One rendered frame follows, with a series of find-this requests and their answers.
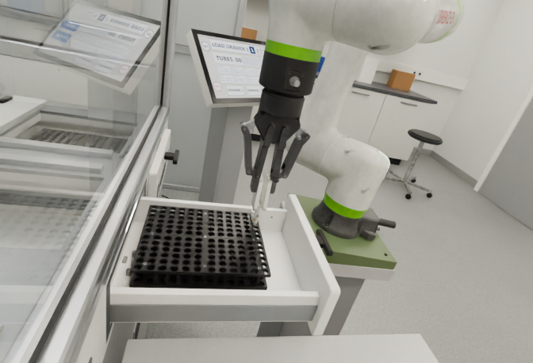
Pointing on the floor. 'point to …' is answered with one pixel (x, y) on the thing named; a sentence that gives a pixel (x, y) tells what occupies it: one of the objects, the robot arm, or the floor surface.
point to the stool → (416, 161)
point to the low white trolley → (282, 349)
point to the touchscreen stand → (223, 154)
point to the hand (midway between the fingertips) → (261, 191)
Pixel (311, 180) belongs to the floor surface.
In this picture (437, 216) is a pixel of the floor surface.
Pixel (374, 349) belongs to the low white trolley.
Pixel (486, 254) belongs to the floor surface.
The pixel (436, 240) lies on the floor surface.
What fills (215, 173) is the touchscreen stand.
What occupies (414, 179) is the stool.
